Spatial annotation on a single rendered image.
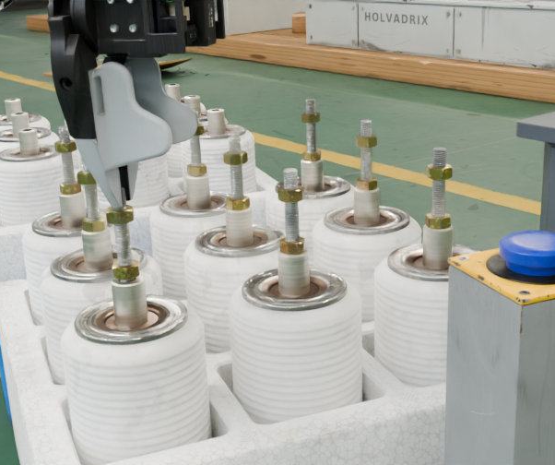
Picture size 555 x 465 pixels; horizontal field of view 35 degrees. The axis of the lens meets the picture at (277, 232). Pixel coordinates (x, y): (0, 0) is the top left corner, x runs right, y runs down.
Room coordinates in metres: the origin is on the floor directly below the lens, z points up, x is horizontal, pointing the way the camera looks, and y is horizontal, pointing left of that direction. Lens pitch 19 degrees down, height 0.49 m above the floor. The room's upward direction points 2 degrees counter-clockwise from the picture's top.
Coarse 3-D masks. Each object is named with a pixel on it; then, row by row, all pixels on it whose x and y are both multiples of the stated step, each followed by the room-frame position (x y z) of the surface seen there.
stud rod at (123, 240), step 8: (112, 208) 0.55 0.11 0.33; (120, 208) 0.54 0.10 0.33; (120, 224) 0.54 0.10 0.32; (128, 224) 0.55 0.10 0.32; (120, 232) 0.54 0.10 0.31; (128, 232) 0.55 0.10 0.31; (120, 240) 0.54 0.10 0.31; (128, 240) 0.55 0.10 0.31; (120, 248) 0.54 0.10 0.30; (128, 248) 0.55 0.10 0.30; (120, 256) 0.55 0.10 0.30; (128, 256) 0.54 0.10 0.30; (120, 264) 0.54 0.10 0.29; (128, 264) 0.55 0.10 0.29; (120, 280) 0.55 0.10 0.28; (128, 280) 0.54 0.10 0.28
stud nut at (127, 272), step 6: (114, 264) 0.55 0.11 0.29; (132, 264) 0.55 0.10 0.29; (138, 264) 0.55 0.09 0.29; (114, 270) 0.54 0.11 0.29; (120, 270) 0.54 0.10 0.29; (126, 270) 0.54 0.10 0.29; (132, 270) 0.54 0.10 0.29; (138, 270) 0.54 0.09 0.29; (114, 276) 0.54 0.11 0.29; (120, 276) 0.54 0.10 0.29; (126, 276) 0.54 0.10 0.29; (132, 276) 0.54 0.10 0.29
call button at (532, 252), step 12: (504, 240) 0.46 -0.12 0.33; (516, 240) 0.46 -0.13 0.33; (528, 240) 0.46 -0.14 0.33; (540, 240) 0.46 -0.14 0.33; (552, 240) 0.45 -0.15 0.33; (504, 252) 0.45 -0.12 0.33; (516, 252) 0.44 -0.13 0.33; (528, 252) 0.44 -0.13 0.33; (540, 252) 0.44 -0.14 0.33; (552, 252) 0.44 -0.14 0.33; (516, 264) 0.44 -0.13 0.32; (528, 264) 0.44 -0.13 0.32; (540, 264) 0.44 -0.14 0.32; (552, 264) 0.44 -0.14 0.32
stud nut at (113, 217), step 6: (108, 210) 0.54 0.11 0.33; (114, 210) 0.54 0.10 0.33; (120, 210) 0.54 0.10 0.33; (126, 210) 0.54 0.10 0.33; (132, 210) 0.54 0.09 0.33; (108, 216) 0.54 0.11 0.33; (114, 216) 0.54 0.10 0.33; (120, 216) 0.54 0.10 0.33; (126, 216) 0.54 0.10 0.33; (132, 216) 0.54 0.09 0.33; (108, 222) 0.54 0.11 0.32; (114, 222) 0.54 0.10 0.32; (120, 222) 0.54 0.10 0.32; (126, 222) 0.54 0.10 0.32
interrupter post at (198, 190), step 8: (192, 176) 0.81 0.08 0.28; (200, 176) 0.80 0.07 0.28; (208, 176) 0.81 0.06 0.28; (192, 184) 0.80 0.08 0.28; (200, 184) 0.80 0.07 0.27; (208, 184) 0.81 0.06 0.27; (192, 192) 0.80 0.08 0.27; (200, 192) 0.80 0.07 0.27; (208, 192) 0.81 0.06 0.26; (192, 200) 0.80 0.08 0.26; (200, 200) 0.80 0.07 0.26; (208, 200) 0.81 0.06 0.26; (192, 208) 0.80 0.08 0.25; (200, 208) 0.80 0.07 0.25
